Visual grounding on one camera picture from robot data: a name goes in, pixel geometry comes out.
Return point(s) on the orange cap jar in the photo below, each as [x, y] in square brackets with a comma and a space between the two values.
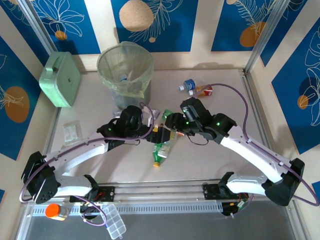
[52, 210]

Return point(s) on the small blue label bottle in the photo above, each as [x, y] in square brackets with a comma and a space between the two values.
[189, 84]

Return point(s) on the aluminium table side rail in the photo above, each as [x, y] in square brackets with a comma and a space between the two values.
[246, 80]

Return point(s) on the green plastic bin liner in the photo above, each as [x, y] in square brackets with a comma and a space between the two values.
[112, 62]

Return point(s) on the orange red label bottle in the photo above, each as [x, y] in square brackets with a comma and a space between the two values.
[205, 92]

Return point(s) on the clear bottle white cap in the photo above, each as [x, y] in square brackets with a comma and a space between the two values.
[165, 151]

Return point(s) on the aluminium frame post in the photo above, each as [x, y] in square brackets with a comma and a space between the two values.
[268, 37]
[38, 25]

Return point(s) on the mint green carry case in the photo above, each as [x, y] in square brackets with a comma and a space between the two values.
[57, 80]

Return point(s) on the green bottle green label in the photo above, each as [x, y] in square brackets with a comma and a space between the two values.
[166, 114]

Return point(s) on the clear plastic organizer box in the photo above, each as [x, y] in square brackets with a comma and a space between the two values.
[116, 225]

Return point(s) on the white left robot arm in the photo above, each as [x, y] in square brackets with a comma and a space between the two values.
[75, 156]

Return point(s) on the clear bottle blue cap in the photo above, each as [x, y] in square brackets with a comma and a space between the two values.
[122, 78]

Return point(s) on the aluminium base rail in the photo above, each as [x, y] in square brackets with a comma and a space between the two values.
[160, 191]

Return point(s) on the clear plastic blister tray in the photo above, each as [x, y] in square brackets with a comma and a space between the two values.
[72, 131]

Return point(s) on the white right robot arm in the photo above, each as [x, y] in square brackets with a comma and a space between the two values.
[250, 155]

